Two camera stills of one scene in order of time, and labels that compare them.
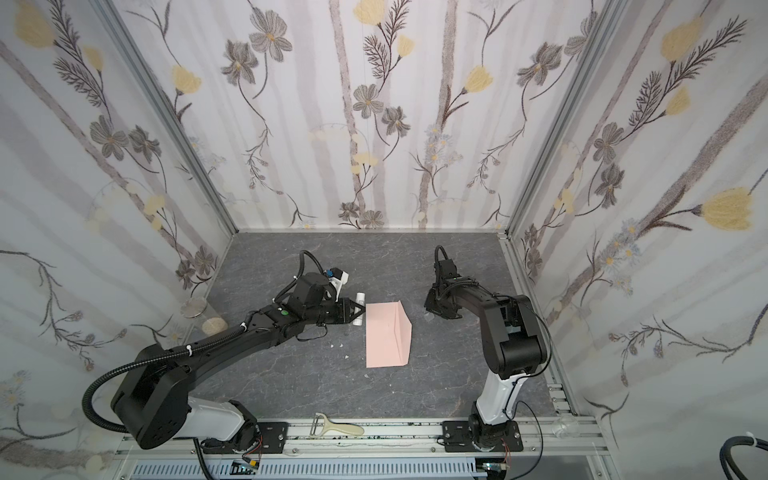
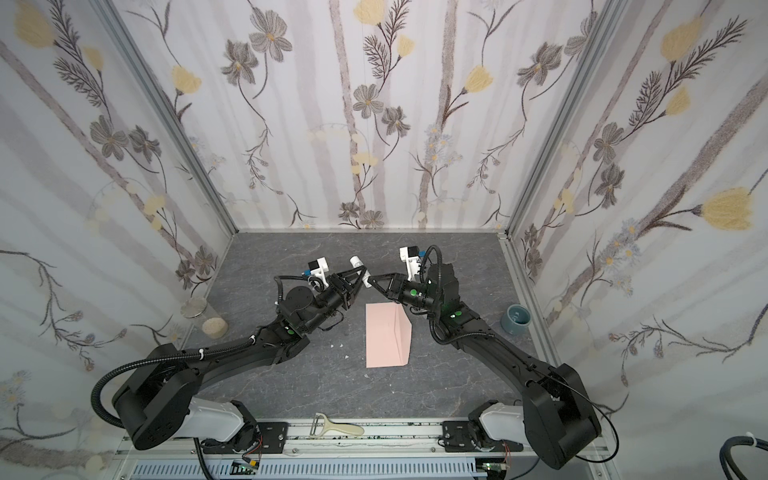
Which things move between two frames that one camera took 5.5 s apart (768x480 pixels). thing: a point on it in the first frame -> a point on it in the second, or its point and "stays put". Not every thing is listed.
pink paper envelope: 388,335 stays put
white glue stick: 360,299 -> 356,263
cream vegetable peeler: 321,425 stays put
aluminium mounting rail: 558,448 stays put
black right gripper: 441,301 -> 399,288
